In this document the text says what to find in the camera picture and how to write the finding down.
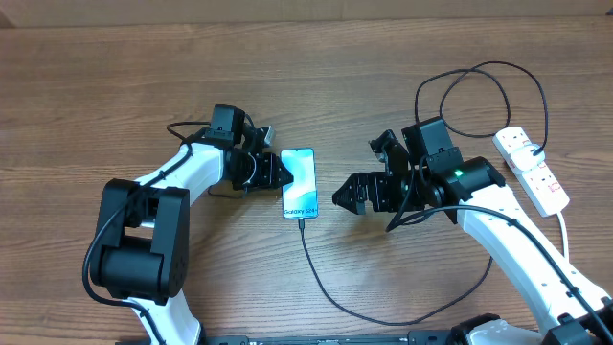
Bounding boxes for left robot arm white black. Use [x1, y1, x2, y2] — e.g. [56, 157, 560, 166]
[81, 103, 293, 344]

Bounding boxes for white charger plug adapter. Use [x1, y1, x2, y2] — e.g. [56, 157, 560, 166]
[508, 144, 545, 174]

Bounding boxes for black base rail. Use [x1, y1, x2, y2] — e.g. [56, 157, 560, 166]
[205, 330, 451, 345]

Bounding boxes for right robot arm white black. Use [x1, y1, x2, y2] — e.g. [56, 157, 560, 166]
[332, 118, 612, 344]

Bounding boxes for Samsung Galaxy smartphone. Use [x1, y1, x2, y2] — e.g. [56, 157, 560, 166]
[281, 148, 319, 219]

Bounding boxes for white power strip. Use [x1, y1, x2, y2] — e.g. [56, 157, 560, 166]
[492, 126, 570, 218]

